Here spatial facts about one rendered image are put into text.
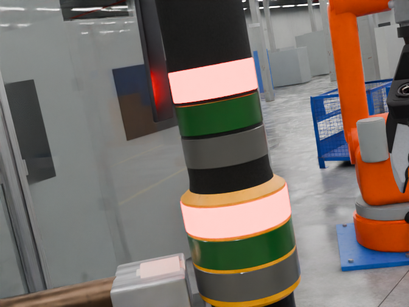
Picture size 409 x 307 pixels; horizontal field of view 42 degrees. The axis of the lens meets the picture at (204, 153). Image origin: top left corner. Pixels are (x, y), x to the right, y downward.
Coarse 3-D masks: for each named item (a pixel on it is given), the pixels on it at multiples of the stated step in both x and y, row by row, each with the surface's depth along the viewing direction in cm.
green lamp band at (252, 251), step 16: (288, 224) 21; (192, 240) 21; (240, 240) 20; (256, 240) 20; (272, 240) 20; (288, 240) 21; (192, 256) 21; (208, 256) 20; (224, 256) 20; (240, 256) 20; (256, 256) 20; (272, 256) 20
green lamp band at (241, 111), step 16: (240, 96) 20; (256, 96) 20; (176, 112) 21; (192, 112) 20; (208, 112) 20; (224, 112) 20; (240, 112) 20; (256, 112) 20; (192, 128) 20; (208, 128) 20; (224, 128) 20; (240, 128) 20
